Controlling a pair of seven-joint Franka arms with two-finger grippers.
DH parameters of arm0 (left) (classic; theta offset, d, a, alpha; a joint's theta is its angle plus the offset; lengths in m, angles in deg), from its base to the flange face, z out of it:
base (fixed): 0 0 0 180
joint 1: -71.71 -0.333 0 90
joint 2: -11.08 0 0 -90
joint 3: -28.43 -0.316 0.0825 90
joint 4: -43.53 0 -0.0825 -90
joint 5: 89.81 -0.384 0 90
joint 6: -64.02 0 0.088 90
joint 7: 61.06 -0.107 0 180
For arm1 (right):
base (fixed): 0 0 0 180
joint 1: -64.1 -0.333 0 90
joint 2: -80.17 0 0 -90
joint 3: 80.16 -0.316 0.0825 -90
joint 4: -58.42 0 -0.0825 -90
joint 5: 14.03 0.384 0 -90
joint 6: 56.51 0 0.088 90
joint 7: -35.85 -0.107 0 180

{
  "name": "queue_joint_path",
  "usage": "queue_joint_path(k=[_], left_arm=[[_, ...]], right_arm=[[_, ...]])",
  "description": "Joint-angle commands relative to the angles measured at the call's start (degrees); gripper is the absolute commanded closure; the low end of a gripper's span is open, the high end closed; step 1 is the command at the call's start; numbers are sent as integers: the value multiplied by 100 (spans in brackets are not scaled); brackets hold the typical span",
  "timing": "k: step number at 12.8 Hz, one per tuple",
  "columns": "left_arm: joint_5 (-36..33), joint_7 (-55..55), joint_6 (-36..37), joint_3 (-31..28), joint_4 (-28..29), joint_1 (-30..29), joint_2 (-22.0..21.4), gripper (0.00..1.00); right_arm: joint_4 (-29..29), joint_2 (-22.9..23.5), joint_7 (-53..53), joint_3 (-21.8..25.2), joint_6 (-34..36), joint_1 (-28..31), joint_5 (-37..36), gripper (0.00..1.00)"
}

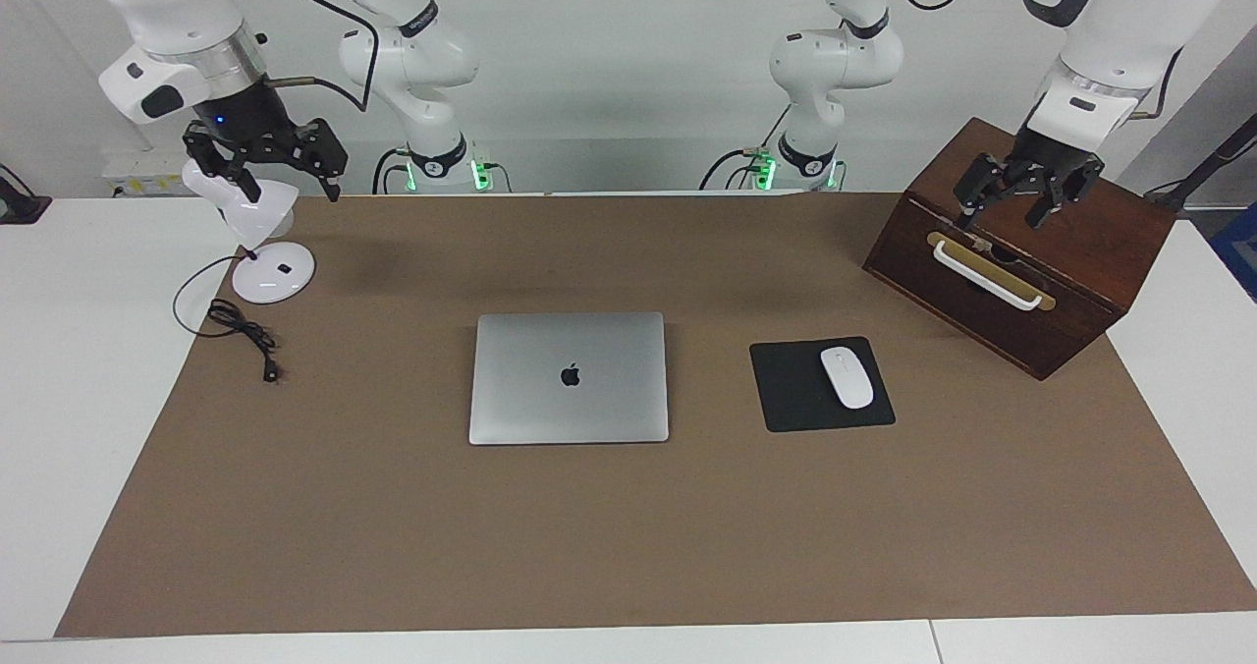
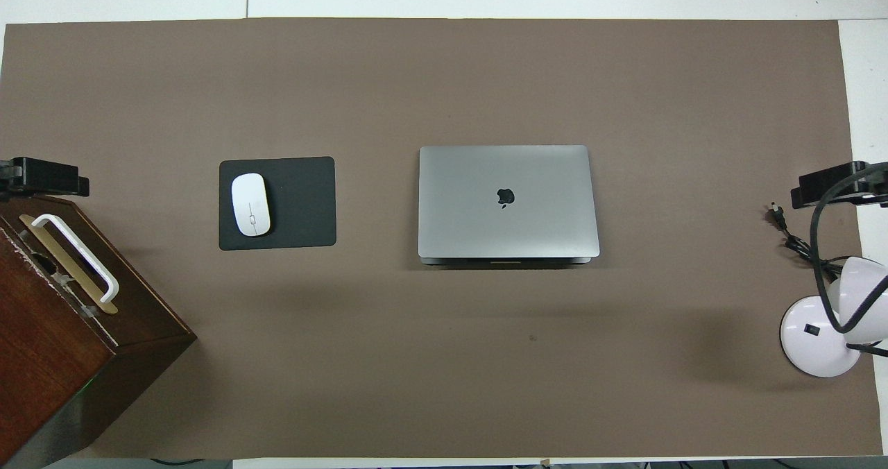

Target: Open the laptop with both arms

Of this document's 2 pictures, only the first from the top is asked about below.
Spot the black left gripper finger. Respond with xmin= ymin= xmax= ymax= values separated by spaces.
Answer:
xmin=954 ymin=152 xmax=1009 ymax=231
xmin=1025 ymin=157 xmax=1104 ymax=232

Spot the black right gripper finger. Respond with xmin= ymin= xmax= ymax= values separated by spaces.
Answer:
xmin=184 ymin=133 xmax=263 ymax=205
xmin=301 ymin=118 xmax=350 ymax=202

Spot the silver Apple laptop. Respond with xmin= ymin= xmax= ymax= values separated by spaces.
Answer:
xmin=468 ymin=311 xmax=671 ymax=447

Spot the dark brown wooden box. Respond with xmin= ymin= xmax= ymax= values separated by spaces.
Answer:
xmin=862 ymin=117 xmax=1177 ymax=381

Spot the white power strip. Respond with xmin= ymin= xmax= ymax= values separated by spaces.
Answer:
xmin=102 ymin=149 xmax=193 ymax=199

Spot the white desk lamp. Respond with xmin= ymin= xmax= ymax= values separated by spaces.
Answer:
xmin=182 ymin=158 xmax=317 ymax=304

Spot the black stand pole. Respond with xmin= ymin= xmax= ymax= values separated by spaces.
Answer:
xmin=1143 ymin=112 xmax=1257 ymax=216

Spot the blue object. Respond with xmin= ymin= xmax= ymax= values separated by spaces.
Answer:
xmin=1209 ymin=202 xmax=1257 ymax=303

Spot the white computer mouse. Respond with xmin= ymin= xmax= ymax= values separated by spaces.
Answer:
xmin=820 ymin=346 xmax=875 ymax=411

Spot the black mouse pad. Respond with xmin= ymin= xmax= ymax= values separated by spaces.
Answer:
xmin=749 ymin=336 xmax=897 ymax=434

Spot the brown table mat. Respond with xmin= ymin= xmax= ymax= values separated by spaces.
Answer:
xmin=54 ymin=191 xmax=1257 ymax=639

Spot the black right base cable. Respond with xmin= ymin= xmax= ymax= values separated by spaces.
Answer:
xmin=370 ymin=145 xmax=414 ymax=196

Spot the black base cable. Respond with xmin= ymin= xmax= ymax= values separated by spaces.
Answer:
xmin=698 ymin=104 xmax=792 ymax=193
xmin=370 ymin=145 xmax=414 ymax=196

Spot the white box handle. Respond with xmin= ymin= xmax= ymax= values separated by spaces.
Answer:
xmin=932 ymin=240 xmax=1043 ymax=311

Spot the gold handle plate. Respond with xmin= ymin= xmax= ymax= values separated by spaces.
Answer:
xmin=926 ymin=231 xmax=1058 ymax=312

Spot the black lamp power cable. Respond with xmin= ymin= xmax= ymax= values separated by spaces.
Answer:
xmin=173 ymin=254 xmax=284 ymax=383

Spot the black mount base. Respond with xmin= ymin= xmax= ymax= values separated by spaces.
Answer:
xmin=0 ymin=164 xmax=53 ymax=226

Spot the black left base cable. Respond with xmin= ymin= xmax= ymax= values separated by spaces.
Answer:
xmin=698 ymin=104 xmax=792 ymax=193

